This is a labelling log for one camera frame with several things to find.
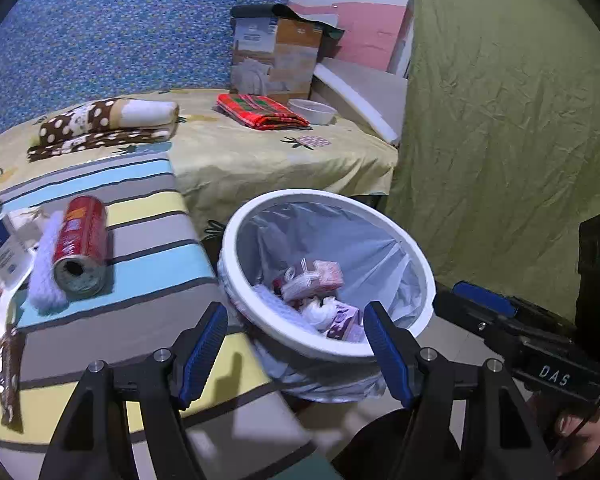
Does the small grey carton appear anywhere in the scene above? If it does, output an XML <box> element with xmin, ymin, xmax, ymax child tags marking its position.
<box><xmin>280</xmin><ymin>259</ymin><xmax>343</xmax><ymax>303</ymax></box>

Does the red drink can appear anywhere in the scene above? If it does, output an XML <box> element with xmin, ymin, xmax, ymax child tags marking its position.
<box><xmin>52</xmin><ymin>196</ymin><xmax>108</xmax><ymax>297</ymax></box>

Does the white foam fruit net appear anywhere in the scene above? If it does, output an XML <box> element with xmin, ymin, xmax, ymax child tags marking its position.
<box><xmin>27</xmin><ymin>210</ymin><xmax>68</xmax><ymax>315</ymax></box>

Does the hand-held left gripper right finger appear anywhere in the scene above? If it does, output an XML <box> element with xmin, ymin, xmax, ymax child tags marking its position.
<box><xmin>362</xmin><ymin>301</ymin><xmax>556</xmax><ymax>480</ymax></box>

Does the person's right hand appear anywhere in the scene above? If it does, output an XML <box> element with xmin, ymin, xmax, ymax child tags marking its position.
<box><xmin>555</xmin><ymin>405</ymin><xmax>600</xmax><ymax>461</ymax></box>

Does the cardboard quilt box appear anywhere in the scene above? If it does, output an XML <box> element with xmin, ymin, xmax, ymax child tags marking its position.
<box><xmin>229</xmin><ymin>4</ymin><xmax>343</xmax><ymax>102</ymax></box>

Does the striped table cloth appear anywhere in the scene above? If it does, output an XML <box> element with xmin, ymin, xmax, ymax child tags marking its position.
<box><xmin>0</xmin><ymin>152</ymin><xmax>291</xmax><ymax>453</ymax></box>

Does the brown snack wrapper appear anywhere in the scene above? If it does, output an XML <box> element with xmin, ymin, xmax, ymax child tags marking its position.
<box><xmin>0</xmin><ymin>327</ymin><xmax>27</xmax><ymax>430</ymax></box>

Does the white paper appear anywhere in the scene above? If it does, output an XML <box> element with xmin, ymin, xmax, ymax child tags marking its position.
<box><xmin>300</xmin><ymin>297</ymin><xmax>338</xmax><ymax>332</ymax></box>

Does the white plastic bowl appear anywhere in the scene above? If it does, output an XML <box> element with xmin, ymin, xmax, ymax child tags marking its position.
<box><xmin>287</xmin><ymin>99</ymin><xmax>337</xmax><ymax>126</ymax></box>

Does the yellow pineapple print bedsheet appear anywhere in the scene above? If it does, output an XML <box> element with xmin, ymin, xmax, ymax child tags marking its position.
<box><xmin>0</xmin><ymin>87</ymin><xmax>398</xmax><ymax>233</ymax></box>

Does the white foam board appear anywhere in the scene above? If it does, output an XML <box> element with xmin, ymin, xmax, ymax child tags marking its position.
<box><xmin>312</xmin><ymin>57</ymin><xmax>406</xmax><ymax>143</ymax></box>

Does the brown polka dot blanket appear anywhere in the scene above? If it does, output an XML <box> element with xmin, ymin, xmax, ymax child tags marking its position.
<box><xmin>27</xmin><ymin>97</ymin><xmax>180</xmax><ymax>162</ymax></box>

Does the white round trash bin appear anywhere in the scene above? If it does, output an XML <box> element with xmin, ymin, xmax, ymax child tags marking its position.
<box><xmin>215</xmin><ymin>189</ymin><xmax>437</xmax><ymax>405</ymax></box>

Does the clear plastic bin liner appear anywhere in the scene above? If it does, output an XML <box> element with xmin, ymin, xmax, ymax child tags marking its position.
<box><xmin>215</xmin><ymin>200</ymin><xmax>431</xmax><ymax>405</ymax></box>

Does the red plaid cloth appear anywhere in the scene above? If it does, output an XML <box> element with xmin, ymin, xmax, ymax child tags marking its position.
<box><xmin>216</xmin><ymin>92</ymin><xmax>311</xmax><ymax>132</ymax></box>

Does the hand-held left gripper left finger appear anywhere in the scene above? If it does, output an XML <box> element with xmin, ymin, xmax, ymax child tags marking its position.
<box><xmin>39</xmin><ymin>301</ymin><xmax>229</xmax><ymax>480</ymax></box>

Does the purple milk carton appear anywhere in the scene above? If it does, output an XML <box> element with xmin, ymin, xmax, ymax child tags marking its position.
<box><xmin>330</xmin><ymin>307</ymin><xmax>366</xmax><ymax>343</ymax></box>

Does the blue white milk carton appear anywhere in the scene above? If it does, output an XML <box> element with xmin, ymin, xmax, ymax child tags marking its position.
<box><xmin>0</xmin><ymin>212</ymin><xmax>35</xmax><ymax>293</ymax></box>

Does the blue floral headboard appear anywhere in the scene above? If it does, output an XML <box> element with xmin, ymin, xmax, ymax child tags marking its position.
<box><xmin>0</xmin><ymin>0</ymin><xmax>296</xmax><ymax>138</ymax></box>

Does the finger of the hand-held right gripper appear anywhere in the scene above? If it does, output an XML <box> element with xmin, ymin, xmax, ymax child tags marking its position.
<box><xmin>452</xmin><ymin>281</ymin><xmax>576</xmax><ymax>333</ymax></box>
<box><xmin>432</xmin><ymin>287</ymin><xmax>526</xmax><ymax>361</ymax></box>

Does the green tent cloth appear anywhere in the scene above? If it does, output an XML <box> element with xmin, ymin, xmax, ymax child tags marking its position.
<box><xmin>385</xmin><ymin>0</ymin><xmax>600</xmax><ymax>321</ymax></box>

